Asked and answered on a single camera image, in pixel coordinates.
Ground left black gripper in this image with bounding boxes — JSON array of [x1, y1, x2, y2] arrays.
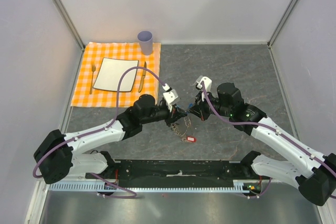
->
[[141, 104, 187, 127]]

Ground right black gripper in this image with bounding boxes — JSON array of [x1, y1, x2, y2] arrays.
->
[[187, 88, 233, 121]]

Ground metal keyring plate blue handle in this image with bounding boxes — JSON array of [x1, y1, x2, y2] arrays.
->
[[170, 112, 191, 142]]

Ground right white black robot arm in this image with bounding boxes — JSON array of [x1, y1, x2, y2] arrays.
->
[[190, 77, 335, 206]]

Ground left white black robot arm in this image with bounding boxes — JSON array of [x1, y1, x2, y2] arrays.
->
[[33, 94, 187, 184]]

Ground red key tag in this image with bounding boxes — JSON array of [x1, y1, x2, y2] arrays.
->
[[185, 136, 196, 143]]

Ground gold knife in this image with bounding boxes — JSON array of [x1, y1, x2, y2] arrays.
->
[[138, 61, 147, 93]]

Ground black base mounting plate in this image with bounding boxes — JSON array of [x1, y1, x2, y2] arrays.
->
[[99, 159, 259, 187]]

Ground white square plate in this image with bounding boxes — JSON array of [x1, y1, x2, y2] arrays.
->
[[93, 58, 139, 92]]

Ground lavender plastic cup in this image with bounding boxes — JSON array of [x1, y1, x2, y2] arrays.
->
[[137, 30, 153, 56]]

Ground orange checkered cloth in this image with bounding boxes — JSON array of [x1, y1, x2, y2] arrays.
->
[[71, 42, 161, 108]]

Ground gold fork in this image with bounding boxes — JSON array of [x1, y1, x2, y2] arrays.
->
[[89, 62, 96, 94]]

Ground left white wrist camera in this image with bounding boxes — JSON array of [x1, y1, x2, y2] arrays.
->
[[163, 89, 180, 112]]

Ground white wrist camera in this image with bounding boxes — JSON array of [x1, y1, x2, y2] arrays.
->
[[163, 89, 180, 112], [194, 76, 212, 101]]

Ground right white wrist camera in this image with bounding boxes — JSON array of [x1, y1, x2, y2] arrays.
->
[[194, 76, 212, 101]]

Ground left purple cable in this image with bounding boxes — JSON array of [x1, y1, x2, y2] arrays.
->
[[33, 67, 173, 198]]

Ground slotted cable duct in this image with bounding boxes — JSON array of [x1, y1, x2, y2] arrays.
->
[[48, 181, 249, 193]]

